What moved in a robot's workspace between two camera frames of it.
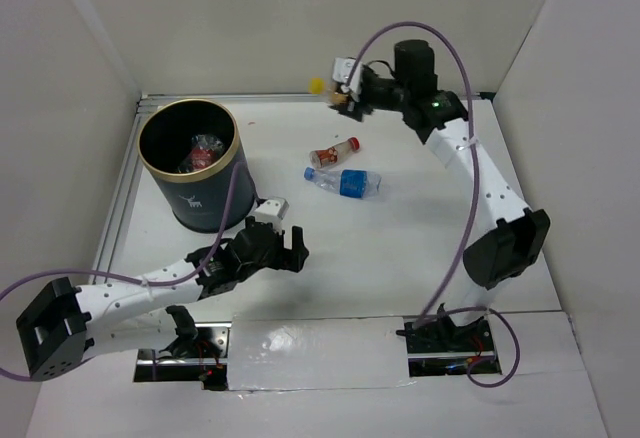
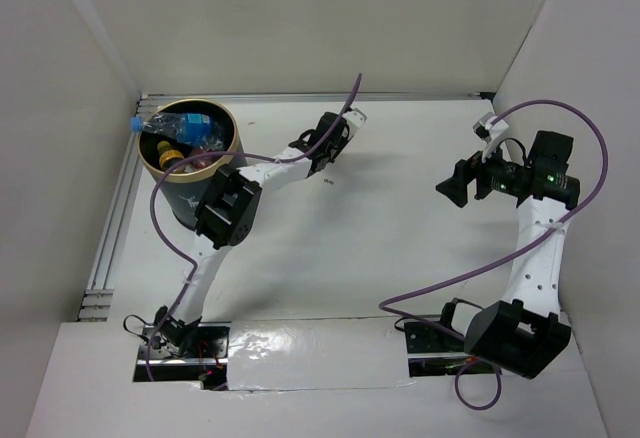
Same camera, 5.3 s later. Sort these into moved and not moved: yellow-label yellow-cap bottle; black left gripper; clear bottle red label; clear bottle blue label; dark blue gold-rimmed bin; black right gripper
Moved: yellow-label yellow-cap bottle; clear bottle blue label; black right gripper; black left gripper
Not moved: dark blue gold-rimmed bin; clear bottle red label
